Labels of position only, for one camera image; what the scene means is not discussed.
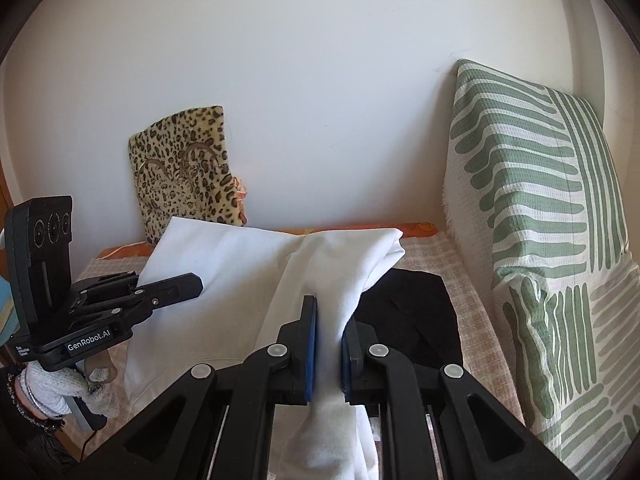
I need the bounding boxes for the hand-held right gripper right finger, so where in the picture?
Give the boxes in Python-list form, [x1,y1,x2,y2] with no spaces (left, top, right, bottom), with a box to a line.
[340,319,576,480]

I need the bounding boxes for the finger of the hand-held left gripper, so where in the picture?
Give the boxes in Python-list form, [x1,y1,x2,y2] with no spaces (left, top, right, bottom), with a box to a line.
[70,271,140,306]
[117,273,204,318]

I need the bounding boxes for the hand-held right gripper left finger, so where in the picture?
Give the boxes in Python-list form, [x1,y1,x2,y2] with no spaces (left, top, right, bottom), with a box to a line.
[65,295,319,480]

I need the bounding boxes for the white sweatshirt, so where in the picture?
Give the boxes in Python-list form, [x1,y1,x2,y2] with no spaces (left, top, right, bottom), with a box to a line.
[122,216,406,480]

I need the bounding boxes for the person's left forearm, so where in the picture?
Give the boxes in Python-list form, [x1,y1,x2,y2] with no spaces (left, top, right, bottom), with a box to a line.
[0,367,68,480]

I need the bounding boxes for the person's left hand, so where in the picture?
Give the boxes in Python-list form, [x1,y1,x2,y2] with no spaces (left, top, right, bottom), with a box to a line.
[22,360,120,420]

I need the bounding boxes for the black garment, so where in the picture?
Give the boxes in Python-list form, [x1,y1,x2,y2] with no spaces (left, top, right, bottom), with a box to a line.
[352,268,463,376]

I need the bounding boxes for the leopard print cushion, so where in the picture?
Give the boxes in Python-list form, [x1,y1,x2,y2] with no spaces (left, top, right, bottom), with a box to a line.
[127,105,248,246]

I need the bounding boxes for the beige plaid blanket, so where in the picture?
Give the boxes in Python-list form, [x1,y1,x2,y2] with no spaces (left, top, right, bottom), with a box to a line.
[75,232,526,426]

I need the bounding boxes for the orange floral sheet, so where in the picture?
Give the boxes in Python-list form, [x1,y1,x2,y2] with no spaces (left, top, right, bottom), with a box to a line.
[95,220,441,261]

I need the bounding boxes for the green striped white pillow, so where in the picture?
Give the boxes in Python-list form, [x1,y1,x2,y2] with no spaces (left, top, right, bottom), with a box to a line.
[442,58,640,480]

